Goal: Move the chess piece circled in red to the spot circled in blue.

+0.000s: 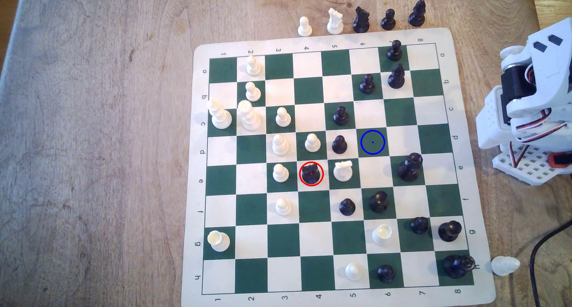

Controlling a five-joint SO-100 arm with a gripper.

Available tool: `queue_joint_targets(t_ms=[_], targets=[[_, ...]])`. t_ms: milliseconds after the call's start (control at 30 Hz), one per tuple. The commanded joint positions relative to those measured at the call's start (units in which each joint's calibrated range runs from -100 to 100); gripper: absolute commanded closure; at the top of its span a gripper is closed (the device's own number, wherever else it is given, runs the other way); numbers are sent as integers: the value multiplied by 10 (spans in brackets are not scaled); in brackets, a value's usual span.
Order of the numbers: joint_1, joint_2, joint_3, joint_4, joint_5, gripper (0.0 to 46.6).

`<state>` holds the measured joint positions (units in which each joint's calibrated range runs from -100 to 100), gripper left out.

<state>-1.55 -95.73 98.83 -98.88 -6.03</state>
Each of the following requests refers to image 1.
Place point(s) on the white chess bishop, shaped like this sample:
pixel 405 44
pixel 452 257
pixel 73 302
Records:
pixel 280 145
pixel 505 266

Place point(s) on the white chess knight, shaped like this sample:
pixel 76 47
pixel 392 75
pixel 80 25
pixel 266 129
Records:
pixel 335 23
pixel 342 171

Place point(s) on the black chess bishop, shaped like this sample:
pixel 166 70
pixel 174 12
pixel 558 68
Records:
pixel 396 78
pixel 417 14

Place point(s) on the black chess queen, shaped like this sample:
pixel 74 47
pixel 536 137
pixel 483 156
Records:
pixel 409 169

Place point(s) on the white chess pawn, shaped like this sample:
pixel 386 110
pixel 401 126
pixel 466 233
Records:
pixel 312 143
pixel 253 66
pixel 280 173
pixel 253 92
pixel 353 271
pixel 283 207
pixel 305 27
pixel 283 117

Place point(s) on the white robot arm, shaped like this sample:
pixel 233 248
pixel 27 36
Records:
pixel 491 119

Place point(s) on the white chess queen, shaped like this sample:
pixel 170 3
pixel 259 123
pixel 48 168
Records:
pixel 249 117

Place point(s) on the black chess pawn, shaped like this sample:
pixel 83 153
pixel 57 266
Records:
pixel 386 274
pixel 341 116
pixel 339 145
pixel 394 52
pixel 367 85
pixel 347 207
pixel 419 225
pixel 388 21

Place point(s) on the white chess rook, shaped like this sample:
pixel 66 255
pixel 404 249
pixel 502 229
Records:
pixel 219 241
pixel 382 236

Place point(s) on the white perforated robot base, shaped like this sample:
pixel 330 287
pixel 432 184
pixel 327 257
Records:
pixel 531 166

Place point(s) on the black chess king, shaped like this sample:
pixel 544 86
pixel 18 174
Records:
pixel 457 266

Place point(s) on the orange plastic base part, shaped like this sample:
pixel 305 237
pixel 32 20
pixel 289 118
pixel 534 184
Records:
pixel 561 160

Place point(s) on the black chess knight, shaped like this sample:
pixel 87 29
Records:
pixel 361 22
pixel 311 176

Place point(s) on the green and cream chess mat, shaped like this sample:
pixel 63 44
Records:
pixel 313 244

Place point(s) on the white chess king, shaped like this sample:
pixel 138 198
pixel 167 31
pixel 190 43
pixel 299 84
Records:
pixel 220 116

